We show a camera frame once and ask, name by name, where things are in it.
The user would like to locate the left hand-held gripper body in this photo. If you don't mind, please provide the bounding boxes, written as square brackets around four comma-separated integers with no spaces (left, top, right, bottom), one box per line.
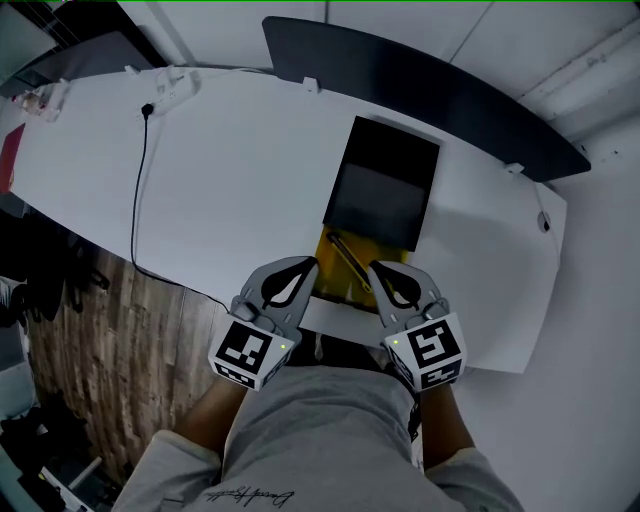
[207,262,303,393]

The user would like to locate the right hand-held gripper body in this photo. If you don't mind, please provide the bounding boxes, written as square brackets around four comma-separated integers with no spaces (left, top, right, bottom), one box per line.
[383,263,469,394]

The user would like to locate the yellow black pen tool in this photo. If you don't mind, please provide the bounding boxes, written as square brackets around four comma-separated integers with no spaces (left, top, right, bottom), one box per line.
[325,232,374,294]

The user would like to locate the yellow and black box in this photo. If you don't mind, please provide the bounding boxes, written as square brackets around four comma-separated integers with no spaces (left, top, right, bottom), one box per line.
[313,115,442,316]

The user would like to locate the person's right forearm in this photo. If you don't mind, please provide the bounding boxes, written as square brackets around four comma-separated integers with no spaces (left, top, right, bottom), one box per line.
[419,384,476,471]

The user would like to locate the person's left forearm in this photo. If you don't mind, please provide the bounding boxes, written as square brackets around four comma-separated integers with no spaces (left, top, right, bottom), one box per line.
[177,382,251,456]

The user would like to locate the person's grey t-shirt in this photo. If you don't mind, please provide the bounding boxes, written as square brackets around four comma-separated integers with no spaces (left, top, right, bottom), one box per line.
[112,362,524,512]

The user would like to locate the long dark desk divider panel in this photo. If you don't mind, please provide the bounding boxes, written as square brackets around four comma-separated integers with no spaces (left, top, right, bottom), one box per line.
[262,15,592,184]

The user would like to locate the black office chair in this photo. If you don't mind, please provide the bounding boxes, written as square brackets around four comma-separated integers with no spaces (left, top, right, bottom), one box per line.
[0,209,111,329]

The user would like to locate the white power strip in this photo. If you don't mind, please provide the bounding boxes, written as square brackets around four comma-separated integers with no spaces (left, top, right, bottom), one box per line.
[137,69,204,119]

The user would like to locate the red folder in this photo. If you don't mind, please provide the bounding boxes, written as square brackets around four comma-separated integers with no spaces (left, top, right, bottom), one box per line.
[0,123,26,195]

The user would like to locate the short dark desk divider panel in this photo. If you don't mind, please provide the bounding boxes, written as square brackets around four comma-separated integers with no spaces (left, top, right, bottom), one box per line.
[14,30,156,85]

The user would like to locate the black printed strap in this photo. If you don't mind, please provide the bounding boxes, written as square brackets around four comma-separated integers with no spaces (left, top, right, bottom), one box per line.
[406,389,420,467]

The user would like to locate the black power cable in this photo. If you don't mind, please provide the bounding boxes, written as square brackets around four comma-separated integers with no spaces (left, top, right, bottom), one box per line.
[129,103,234,316]

